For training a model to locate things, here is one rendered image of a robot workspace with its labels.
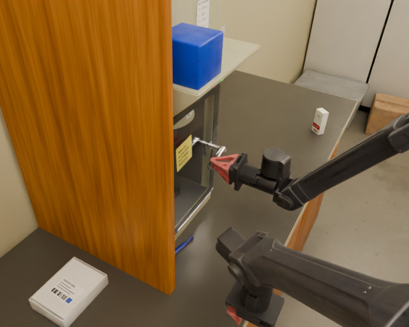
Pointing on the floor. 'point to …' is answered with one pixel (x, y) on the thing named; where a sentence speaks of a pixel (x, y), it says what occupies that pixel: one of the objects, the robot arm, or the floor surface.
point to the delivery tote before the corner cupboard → (334, 86)
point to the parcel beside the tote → (387, 111)
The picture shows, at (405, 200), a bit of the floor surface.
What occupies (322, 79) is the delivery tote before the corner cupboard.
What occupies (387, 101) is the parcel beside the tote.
